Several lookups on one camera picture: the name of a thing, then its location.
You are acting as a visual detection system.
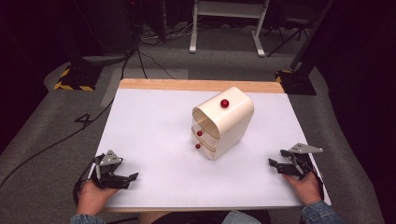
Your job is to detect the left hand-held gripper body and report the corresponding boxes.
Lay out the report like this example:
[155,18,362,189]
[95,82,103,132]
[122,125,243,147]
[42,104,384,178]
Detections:
[92,149,131,190]

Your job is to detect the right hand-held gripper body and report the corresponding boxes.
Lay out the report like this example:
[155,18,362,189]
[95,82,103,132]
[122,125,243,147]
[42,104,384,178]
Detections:
[276,142,324,181]

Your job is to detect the person's left hand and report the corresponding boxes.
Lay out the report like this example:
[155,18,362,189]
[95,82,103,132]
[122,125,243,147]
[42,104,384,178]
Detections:
[76,179,120,217]

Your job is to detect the person's right hand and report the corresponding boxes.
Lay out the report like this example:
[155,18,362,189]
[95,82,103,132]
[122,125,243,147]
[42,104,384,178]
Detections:
[282,171,323,207]

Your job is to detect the white table mat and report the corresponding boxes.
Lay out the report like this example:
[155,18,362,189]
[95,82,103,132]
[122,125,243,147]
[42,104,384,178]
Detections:
[93,88,332,209]

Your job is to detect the cream drawer cabinet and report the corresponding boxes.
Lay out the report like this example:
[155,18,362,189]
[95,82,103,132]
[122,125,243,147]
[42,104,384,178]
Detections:
[191,86,255,161]

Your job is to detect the cream drawer with red knob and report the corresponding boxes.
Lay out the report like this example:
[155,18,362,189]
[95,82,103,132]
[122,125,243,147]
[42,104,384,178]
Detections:
[191,121,220,147]
[192,135,218,161]

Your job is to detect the black stand with striped base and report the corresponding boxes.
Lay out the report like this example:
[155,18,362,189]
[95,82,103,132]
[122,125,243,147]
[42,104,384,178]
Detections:
[275,0,335,96]
[53,0,104,92]

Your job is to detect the black tripod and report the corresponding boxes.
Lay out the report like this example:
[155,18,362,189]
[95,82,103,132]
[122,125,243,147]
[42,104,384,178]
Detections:
[265,8,314,58]

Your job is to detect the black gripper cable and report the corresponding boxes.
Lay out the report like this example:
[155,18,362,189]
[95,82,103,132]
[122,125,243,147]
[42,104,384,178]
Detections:
[72,156,101,208]
[311,167,325,202]

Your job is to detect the long black floor cable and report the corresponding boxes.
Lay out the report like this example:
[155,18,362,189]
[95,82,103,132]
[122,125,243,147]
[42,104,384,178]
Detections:
[0,46,138,189]

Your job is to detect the thin black floor cable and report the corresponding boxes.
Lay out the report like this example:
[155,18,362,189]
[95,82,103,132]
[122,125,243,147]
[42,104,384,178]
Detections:
[135,49,177,80]

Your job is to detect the bundle of floor cables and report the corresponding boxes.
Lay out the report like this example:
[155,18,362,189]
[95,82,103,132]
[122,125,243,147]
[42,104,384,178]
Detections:
[138,18,204,49]

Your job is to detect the white table frame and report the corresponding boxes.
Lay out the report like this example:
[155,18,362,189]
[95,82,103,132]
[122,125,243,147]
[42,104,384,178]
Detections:
[189,0,271,58]

